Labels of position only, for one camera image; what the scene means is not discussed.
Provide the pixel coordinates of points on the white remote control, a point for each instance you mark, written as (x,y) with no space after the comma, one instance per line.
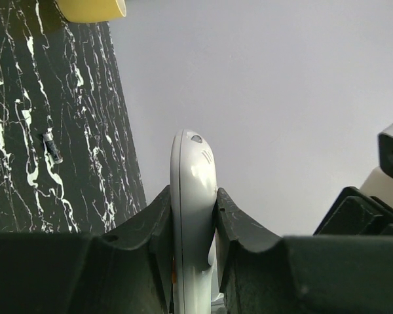
(193,192)

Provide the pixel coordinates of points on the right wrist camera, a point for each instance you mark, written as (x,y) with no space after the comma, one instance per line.
(380,181)

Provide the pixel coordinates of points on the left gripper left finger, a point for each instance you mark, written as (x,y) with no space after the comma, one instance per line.
(127,270)

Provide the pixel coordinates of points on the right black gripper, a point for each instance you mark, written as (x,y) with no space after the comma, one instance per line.
(354,213)

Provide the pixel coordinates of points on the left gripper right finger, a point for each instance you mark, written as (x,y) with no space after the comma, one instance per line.
(261,272)

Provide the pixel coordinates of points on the yellow mug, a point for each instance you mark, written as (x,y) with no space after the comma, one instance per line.
(92,11)

